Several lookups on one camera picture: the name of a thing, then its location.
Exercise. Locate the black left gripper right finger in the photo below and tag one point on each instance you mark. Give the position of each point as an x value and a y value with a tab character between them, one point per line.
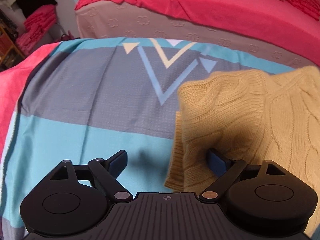
264	200

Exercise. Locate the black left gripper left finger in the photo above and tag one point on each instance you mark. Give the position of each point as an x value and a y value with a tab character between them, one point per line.
72	199

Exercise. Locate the tan cable-knit sweater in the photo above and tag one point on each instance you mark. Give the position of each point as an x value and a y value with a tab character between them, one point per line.
248	115

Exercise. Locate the blue grey patterned sheet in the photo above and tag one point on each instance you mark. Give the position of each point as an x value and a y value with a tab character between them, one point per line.
90	98

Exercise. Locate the pink fleece blanket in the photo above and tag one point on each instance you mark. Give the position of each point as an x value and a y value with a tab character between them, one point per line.
13	82

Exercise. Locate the wooden shelf unit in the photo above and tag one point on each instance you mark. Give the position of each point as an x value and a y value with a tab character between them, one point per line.
10	54

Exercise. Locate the red bed sheet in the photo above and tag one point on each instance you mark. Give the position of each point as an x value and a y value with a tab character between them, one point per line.
273	21

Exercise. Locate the folded magenta blanket stack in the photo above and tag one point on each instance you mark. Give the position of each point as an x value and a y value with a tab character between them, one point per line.
36	26

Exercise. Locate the mauve embossed mattress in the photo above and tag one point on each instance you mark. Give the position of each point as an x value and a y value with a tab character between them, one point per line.
105	19

